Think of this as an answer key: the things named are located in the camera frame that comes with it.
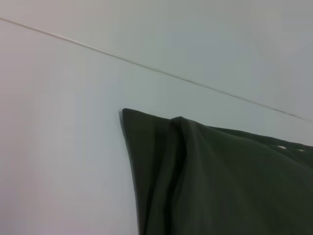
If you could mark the dark green t-shirt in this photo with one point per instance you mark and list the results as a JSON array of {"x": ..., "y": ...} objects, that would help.
[{"x": 220, "y": 183}]

